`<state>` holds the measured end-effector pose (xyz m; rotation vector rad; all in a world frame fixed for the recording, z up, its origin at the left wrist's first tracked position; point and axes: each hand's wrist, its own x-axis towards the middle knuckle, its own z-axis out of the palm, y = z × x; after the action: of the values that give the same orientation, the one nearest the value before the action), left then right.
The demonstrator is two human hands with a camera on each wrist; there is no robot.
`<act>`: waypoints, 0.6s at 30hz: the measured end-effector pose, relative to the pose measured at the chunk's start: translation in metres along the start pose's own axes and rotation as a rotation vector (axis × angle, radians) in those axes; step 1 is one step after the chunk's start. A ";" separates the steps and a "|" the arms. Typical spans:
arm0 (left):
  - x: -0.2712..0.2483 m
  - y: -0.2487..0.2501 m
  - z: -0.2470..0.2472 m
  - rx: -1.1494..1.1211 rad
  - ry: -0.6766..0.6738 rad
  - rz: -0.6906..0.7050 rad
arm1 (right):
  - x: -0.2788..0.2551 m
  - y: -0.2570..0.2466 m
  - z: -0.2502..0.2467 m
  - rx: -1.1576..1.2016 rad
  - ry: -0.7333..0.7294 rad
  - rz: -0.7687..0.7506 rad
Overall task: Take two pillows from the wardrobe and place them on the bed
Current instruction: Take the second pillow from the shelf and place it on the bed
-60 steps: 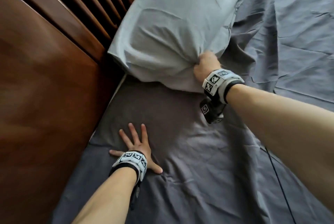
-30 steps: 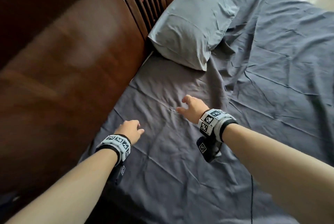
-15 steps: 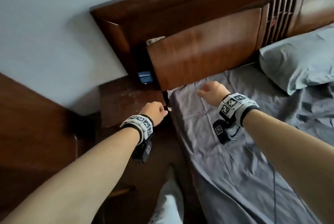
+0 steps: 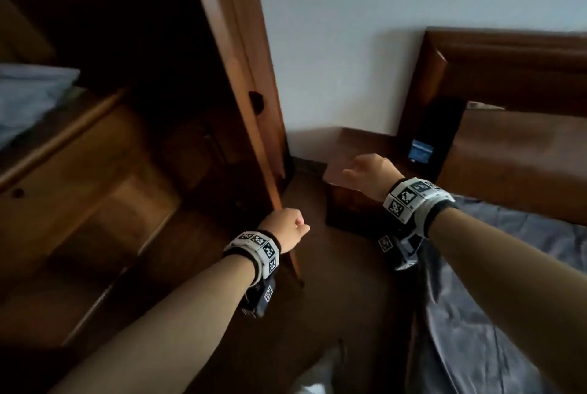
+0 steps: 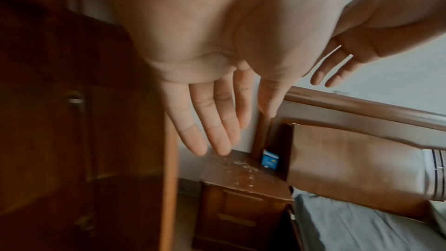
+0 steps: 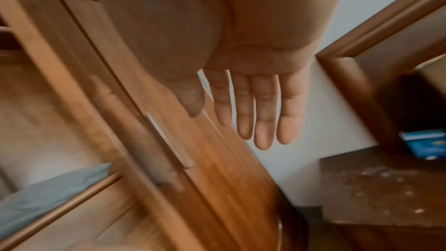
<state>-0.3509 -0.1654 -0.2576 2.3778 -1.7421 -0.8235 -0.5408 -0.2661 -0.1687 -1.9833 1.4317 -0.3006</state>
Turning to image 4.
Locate person's left hand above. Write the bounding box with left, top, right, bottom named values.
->
left=256, top=208, right=311, bottom=255

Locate person's right hand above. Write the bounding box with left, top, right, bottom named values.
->
left=342, top=153, right=405, bottom=203

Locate brown wooden wardrobe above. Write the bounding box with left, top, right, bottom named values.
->
left=0, top=0, right=303, bottom=394

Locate grey pillow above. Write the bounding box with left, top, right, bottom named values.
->
left=0, top=63, right=81, bottom=151

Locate person's right forearm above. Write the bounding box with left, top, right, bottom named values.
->
left=429, top=208, right=587, bottom=394

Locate person's left forearm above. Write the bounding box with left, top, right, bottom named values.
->
left=48, top=253, right=257, bottom=394

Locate person's foot in grey sock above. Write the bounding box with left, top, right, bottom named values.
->
left=291, top=343, right=349, bottom=394

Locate grey-blue bed sheet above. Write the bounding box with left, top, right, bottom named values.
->
left=405, top=196, right=587, bottom=394

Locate white marker left wristband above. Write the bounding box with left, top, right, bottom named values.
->
left=223, top=230, right=281, bottom=287

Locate white marker wristband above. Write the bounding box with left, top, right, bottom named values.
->
left=223, top=230, right=281, bottom=287
left=383, top=177, right=457, bottom=238

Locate brown wooden nightstand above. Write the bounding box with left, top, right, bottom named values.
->
left=322, top=127, right=413, bottom=234

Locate white marker right wristband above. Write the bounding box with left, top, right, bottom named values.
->
left=383, top=177, right=457, bottom=238

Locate black device with blue screen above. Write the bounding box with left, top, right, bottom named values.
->
left=403, top=96, right=467, bottom=179

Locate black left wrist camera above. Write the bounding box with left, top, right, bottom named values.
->
left=239, top=269, right=278, bottom=319

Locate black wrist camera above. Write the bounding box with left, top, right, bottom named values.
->
left=378, top=223, right=425, bottom=271
left=239, top=269, right=278, bottom=319

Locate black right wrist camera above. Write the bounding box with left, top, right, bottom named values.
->
left=378, top=223, right=425, bottom=271

